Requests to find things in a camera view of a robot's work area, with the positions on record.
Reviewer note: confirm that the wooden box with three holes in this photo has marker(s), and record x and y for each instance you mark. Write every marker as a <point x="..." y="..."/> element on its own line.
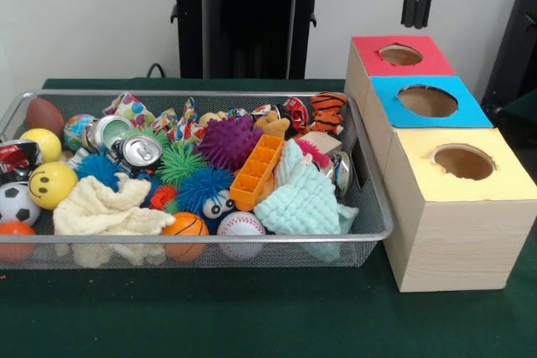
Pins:
<point x="453" y="240"/>

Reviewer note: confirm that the shallow silver mesh bin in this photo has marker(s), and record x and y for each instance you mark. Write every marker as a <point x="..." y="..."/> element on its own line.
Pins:
<point x="126" y="238"/>

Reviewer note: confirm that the black upright panel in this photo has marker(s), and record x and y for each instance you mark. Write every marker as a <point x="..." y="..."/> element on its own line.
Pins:
<point x="516" y="60"/>

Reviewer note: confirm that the tiger plush toy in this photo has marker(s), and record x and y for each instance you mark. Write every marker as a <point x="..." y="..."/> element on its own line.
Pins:
<point x="329" y="112"/>

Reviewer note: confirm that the dark green table cloth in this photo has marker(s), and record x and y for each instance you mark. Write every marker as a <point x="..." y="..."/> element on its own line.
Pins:
<point x="251" y="316"/>
<point x="524" y="123"/>

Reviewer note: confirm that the light blue knitted cloth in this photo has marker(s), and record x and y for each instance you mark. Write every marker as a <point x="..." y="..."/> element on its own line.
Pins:
<point x="302" y="203"/>

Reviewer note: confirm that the orange plastic compartment tray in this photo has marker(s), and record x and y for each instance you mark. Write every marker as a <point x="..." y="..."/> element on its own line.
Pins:
<point x="256" y="173"/>

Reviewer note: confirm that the small white baseball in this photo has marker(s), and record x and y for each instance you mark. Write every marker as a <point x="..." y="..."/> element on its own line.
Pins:
<point x="242" y="226"/>

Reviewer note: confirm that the small orange basketball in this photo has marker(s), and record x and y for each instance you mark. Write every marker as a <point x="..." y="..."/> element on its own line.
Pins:
<point x="186" y="226"/>

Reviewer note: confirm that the cream waffle cloth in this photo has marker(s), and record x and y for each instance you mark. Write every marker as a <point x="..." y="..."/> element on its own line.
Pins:
<point x="105" y="211"/>

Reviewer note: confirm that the small brown football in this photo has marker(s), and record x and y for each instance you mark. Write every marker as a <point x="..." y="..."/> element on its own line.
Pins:
<point x="44" y="115"/>

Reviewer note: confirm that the yellow smiley ball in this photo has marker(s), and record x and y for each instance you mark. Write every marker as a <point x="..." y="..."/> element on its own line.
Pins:
<point x="53" y="185"/>

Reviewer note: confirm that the small soccer ball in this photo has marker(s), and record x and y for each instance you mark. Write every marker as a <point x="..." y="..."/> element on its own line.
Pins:
<point x="17" y="205"/>

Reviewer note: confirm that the plain orange ball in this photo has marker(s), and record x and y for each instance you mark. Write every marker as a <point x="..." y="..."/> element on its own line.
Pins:
<point x="14" y="234"/>

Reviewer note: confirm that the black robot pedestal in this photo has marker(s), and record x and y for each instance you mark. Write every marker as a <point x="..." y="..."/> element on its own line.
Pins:
<point x="243" y="18"/>

